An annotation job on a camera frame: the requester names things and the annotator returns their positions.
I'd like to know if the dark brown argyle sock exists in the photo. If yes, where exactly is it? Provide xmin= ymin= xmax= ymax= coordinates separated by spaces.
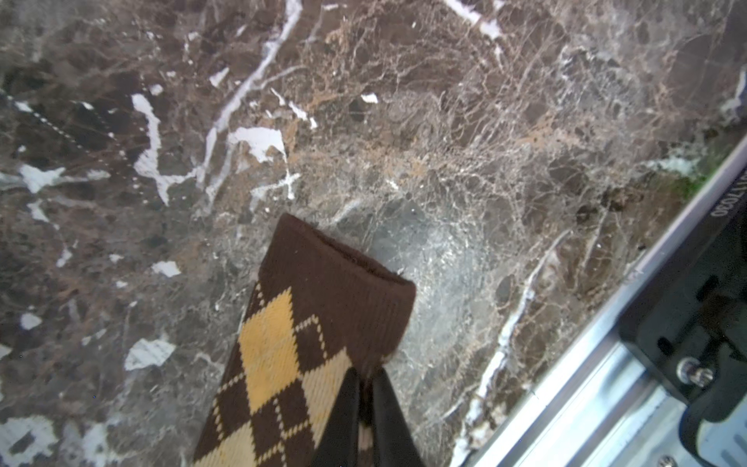
xmin=194 ymin=214 xmax=416 ymax=466

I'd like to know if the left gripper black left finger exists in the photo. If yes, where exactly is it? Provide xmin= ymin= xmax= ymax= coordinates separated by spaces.
xmin=310 ymin=368 xmax=361 ymax=467

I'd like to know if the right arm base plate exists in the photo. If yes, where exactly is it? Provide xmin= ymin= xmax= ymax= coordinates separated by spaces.
xmin=619 ymin=176 xmax=746 ymax=466

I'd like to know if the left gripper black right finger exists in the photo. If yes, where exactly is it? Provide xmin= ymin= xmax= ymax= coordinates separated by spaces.
xmin=372 ymin=368 xmax=425 ymax=467

